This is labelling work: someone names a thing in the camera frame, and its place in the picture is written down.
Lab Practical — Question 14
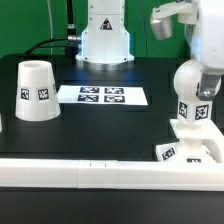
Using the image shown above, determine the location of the white left fence piece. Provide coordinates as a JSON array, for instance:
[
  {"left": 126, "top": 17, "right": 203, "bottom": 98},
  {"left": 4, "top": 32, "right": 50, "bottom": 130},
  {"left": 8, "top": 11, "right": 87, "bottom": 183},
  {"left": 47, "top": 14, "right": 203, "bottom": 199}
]
[{"left": 0, "top": 114, "right": 3, "bottom": 133}]

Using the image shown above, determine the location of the white marker sheet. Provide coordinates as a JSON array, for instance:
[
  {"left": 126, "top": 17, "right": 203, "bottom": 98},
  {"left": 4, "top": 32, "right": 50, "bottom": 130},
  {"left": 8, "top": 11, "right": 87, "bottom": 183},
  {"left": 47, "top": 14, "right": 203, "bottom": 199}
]
[{"left": 58, "top": 85, "right": 148, "bottom": 106}]

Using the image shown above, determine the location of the white conical lamp shade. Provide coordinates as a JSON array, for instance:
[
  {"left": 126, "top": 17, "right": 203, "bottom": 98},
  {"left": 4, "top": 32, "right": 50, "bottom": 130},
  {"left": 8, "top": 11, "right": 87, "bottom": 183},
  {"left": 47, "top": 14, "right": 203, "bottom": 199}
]
[{"left": 15, "top": 60, "right": 61, "bottom": 121}]

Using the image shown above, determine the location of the white lamp bulb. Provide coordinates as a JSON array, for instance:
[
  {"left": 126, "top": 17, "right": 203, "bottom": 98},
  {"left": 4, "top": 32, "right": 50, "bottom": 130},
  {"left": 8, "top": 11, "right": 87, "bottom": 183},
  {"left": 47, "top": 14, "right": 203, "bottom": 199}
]
[{"left": 174, "top": 60, "right": 212, "bottom": 126}]

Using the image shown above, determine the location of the white lamp base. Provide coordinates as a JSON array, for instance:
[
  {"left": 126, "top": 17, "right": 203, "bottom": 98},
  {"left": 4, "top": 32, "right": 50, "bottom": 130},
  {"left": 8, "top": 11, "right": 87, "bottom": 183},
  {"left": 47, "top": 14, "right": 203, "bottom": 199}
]
[{"left": 156, "top": 119, "right": 224, "bottom": 164}]

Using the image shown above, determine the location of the black vertical cable post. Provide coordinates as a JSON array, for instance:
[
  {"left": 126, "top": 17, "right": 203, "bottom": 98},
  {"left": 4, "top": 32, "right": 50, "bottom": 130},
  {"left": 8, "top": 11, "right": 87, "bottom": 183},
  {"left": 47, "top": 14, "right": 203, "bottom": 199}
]
[{"left": 66, "top": 0, "right": 76, "bottom": 56}]

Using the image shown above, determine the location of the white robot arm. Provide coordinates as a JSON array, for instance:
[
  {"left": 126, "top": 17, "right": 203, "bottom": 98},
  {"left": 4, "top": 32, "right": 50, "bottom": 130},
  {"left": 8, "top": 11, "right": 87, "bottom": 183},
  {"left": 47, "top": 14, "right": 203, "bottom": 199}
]
[{"left": 76, "top": 0, "right": 224, "bottom": 101}]

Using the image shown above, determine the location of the black cable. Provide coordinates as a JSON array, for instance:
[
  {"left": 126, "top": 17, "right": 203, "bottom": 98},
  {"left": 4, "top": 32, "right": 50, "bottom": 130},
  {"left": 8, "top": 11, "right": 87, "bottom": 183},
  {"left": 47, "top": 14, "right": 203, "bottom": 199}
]
[{"left": 24, "top": 36, "right": 83, "bottom": 56}]

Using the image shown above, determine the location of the white front fence bar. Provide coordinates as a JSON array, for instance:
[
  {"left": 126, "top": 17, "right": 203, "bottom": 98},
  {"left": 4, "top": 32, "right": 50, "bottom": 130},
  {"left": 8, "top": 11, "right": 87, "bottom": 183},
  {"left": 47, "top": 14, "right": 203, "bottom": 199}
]
[{"left": 0, "top": 158, "right": 224, "bottom": 191}]

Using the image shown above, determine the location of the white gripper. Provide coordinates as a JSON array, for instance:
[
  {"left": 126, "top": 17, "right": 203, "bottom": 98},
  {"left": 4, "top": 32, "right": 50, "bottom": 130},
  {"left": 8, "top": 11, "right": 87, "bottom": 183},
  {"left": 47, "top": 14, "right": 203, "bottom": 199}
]
[{"left": 151, "top": 0, "right": 224, "bottom": 101}]

